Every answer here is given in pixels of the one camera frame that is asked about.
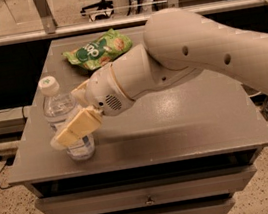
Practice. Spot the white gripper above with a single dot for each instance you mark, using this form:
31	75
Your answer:
103	91

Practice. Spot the clear plastic water bottle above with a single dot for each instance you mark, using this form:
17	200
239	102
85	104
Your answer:
57	106

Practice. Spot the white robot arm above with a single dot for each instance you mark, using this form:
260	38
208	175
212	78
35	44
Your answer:
178	45

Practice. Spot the green chip bag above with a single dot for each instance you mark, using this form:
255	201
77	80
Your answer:
99	52

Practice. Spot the grey drawer cabinet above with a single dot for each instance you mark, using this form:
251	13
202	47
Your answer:
190	148

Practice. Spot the top drawer knob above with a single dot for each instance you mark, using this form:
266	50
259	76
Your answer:
149	201

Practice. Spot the metal railing frame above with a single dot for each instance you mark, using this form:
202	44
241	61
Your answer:
25	20

